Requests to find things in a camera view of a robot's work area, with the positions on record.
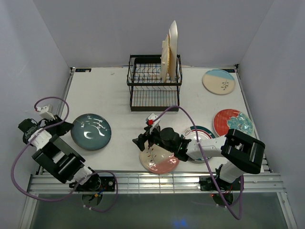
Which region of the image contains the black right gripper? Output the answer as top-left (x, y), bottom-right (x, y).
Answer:
top-left (133, 124), bottom-right (175, 153)

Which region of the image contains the cream pink floral plate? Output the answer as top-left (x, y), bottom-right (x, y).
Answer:
top-left (139, 145), bottom-right (180, 174)

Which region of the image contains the dark teal round plate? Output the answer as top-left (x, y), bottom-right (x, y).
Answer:
top-left (70, 114), bottom-right (112, 151)

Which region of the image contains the white plate green red rim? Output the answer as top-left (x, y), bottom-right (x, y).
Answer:
top-left (181, 125), bottom-right (216, 164)

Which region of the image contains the woven bamboo square tray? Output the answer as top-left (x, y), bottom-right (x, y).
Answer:
top-left (160, 34), bottom-right (170, 83)

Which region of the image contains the white rectangular plate black rim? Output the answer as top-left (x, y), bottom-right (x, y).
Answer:
top-left (169, 21), bottom-right (178, 81)

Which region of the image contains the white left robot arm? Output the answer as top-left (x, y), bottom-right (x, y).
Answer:
top-left (18, 115), bottom-right (101, 191)

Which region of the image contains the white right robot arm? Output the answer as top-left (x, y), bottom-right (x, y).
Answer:
top-left (132, 126), bottom-right (265, 189)

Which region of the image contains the red plate blue flower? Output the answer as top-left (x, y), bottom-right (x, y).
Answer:
top-left (213, 109), bottom-right (254, 137)

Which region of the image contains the cream plate blue top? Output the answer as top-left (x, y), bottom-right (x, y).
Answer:
top-left (202, 69), bottom-right (235, 95)

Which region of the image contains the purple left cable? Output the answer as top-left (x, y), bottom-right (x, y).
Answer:
top-left (10, 96), bottom-right (119, 213)

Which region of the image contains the purple cable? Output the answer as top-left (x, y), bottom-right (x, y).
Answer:
top-left (154, 105), bottom-right (245, 220)
top-left (10, 96), bottom-right (119, 213)

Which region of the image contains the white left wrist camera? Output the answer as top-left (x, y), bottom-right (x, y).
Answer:
top-left (35, 104), bottom-right (55, 120)

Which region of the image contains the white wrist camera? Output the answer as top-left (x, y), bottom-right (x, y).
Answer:
top-left (35, 104), bottom-right (55, 120)
top-left (146, 113), bottom-right (160, 134)

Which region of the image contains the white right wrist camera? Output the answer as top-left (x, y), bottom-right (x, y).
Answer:
top-left (146, 113), bottom-right (160, 134)

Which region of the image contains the aluminium front frame rail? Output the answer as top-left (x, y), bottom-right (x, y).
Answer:
top-left (28, 173), bottom-right (286, 194)

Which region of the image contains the black wire dish rack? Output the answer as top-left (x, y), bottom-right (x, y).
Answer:
top-left (126, 54), bottom-right (183, 112)

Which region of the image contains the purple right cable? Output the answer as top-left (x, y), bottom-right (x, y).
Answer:
top-left (154, 105), bottom-right (245, 220)

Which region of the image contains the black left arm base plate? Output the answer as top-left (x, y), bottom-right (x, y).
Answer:
top-left (75, 175), bottom-right (115, 192)

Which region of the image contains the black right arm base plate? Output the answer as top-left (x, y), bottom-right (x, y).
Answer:
top-left (199, 176), bottom-right (242, 192)

